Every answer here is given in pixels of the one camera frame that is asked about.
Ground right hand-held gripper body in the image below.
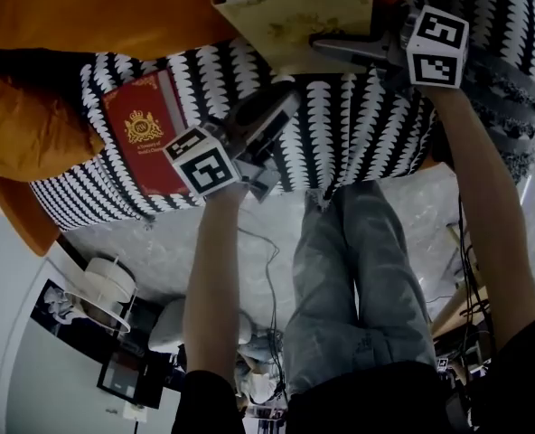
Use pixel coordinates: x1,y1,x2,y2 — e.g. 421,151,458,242
374,5,470,90

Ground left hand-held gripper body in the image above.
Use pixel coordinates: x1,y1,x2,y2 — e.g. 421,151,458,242
163,123,282,203

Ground beige gold-printed book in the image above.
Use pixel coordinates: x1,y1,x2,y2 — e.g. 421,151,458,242
210,0,375,76

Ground person's left forearm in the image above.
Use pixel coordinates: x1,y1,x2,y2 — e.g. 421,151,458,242
182,182,250,382

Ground person's right forearm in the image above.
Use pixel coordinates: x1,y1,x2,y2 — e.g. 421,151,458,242
418,86,535,352

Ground red gold-printed book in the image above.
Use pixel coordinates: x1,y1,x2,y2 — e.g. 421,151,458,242
100,68,192,198

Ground black white striped throw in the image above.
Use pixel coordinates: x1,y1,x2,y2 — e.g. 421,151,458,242
0,0,535,232

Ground grey fuzzy blanket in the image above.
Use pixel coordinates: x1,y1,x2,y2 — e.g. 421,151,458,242
459,45,535,184

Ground round wooden side table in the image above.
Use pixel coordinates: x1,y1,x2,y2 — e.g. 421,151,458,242
63,255,138,336

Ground large orange cushion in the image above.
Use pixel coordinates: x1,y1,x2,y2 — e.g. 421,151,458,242
0,0,416,61

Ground small orange cushion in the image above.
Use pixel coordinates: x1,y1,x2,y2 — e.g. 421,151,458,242
0,73,107,184

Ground person's grey jeans legs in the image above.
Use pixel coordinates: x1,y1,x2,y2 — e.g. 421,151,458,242
283,181,438,397

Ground black white framed picture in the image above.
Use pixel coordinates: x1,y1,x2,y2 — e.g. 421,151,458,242
30,278,92,338

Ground black metal rack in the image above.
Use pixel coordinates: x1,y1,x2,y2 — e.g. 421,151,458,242
96,350,169,410

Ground person's black shirt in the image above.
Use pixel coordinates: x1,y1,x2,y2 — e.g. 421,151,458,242
171,303,535,434

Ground black cable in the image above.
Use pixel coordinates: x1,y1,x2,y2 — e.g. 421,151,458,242
455,192,497,370
236,224,291,392

